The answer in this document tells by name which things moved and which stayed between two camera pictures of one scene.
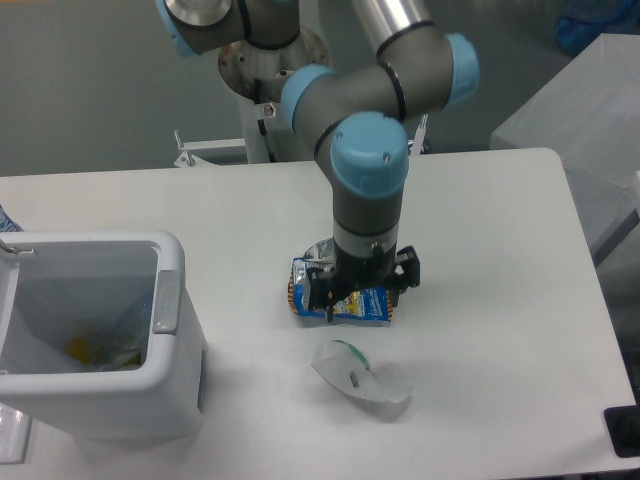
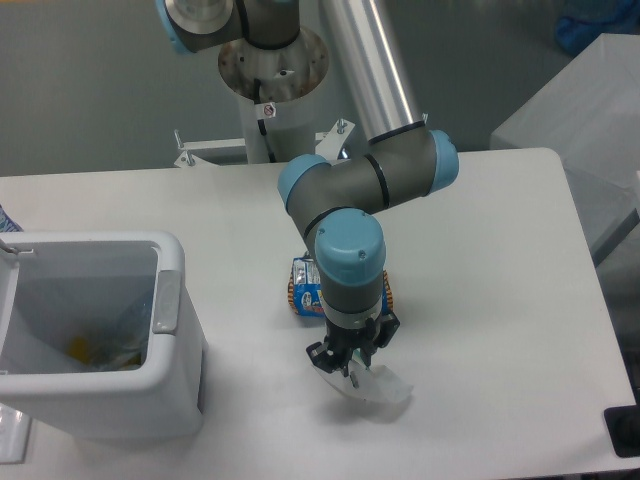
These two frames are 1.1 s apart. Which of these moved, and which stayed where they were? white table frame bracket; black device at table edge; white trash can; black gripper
Moved: black gripper
Stayed: black device at table edge; white trash can; white table frame bracket
